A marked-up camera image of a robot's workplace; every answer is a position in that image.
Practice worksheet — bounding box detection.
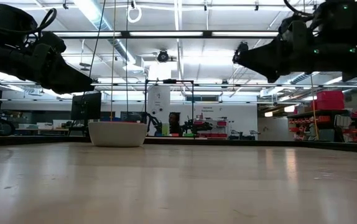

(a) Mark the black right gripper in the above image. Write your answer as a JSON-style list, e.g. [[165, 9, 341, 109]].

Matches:
[[233, 20, 357, 84]]

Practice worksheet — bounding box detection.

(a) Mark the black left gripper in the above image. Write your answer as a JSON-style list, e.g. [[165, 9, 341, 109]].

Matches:
[[0, 30, 95, 95]]

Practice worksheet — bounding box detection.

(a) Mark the red bin stack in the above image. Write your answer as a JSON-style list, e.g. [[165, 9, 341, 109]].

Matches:
[[310, 90, 346, 111]]

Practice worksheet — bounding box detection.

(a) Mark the dark storage shelf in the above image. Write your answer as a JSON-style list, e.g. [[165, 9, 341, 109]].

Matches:
[[286, 108, 351, 143]]

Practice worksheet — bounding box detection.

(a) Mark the black computer monitor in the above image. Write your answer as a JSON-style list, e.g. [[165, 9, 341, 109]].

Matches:
[[70, 91, 103, 121]]

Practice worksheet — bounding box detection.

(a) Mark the white plastic bowl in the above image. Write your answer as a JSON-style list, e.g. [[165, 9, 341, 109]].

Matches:
[[88, 121, 149, 148]]

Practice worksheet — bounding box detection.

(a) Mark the cart with red bins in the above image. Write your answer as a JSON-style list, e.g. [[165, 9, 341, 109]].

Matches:
[[193, 117, 230, 139]]

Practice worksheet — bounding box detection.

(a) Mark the person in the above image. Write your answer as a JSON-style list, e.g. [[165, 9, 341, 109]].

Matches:
[[168, 111, 182, 137]]

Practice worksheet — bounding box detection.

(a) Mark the black hanging cable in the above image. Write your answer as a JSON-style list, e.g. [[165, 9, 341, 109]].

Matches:
[[87, 0, 107, 80]]

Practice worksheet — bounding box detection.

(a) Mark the black left gripper cable loop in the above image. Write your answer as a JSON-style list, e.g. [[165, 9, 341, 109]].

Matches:
[[22, 7, 58, 35]]

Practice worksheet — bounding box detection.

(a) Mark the black overhead frame beam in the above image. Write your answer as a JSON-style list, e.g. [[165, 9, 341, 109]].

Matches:
[[50, 29, 281, 40]]

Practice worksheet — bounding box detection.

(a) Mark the white cable loop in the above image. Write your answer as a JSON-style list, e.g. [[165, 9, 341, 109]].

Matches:
[[126, 4, 143, 24]]

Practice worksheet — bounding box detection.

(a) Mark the black overhead camera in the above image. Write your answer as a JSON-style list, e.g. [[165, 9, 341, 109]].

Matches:
[[157, 49, 170, 63]]

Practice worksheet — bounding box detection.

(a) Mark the black metal frame cell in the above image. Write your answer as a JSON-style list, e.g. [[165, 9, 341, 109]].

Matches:
[[144, 78, 196, 138]]

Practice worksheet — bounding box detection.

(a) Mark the black table frame rail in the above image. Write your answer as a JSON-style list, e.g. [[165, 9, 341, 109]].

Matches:
[[0, 134, 357, 155]]

